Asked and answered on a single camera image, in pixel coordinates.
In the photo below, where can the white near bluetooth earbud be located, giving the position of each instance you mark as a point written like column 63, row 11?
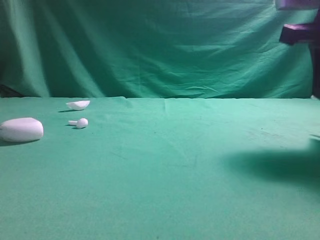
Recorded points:
column 79, row 124

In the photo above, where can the white earbud case lid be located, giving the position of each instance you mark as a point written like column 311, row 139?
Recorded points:
column 78, row 105

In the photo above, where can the white earbud charging case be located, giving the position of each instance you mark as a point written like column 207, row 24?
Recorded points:
column 20, row 130

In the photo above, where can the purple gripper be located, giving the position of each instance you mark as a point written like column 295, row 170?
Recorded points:
column 300, row 33

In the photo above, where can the green table cloth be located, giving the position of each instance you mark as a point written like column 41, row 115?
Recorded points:
column 163, row 169

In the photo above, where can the green backdrop curtain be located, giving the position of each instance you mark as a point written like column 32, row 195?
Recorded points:
column 151, row 49

